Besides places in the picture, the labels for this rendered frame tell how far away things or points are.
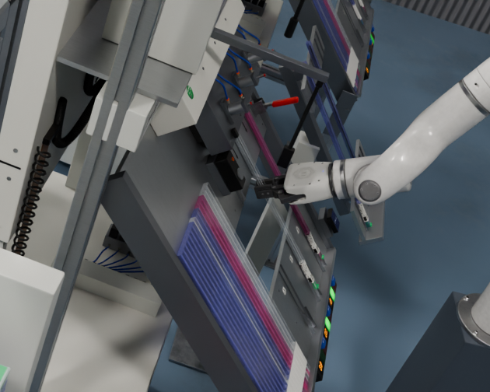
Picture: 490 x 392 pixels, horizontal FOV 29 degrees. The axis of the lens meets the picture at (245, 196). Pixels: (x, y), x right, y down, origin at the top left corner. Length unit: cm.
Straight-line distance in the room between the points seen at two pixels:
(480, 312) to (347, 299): 106
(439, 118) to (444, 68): 329
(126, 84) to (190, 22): 16
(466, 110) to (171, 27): 70
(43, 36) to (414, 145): 82
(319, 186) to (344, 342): 134
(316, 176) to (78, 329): 61
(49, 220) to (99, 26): 86
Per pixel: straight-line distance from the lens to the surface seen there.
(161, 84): 148
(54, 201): 239
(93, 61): 148
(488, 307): 243
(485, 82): 193
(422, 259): 381
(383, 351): 334
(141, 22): 135
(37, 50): 146
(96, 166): 150
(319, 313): 221
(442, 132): 196
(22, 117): 153
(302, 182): 202
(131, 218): 158
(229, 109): 186
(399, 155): 191
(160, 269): 163
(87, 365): 205
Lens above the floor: 217
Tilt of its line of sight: 36 degrees down
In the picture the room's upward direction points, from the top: 24 degrees clockwise
